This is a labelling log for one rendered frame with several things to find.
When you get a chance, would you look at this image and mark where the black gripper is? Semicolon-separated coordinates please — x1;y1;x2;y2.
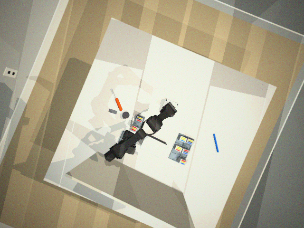
119;130;134;142

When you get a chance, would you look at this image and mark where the beige flat panel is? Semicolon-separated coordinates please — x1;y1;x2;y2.
65;152;195;228

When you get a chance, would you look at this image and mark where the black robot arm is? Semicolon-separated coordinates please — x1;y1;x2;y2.
104;102;177;162

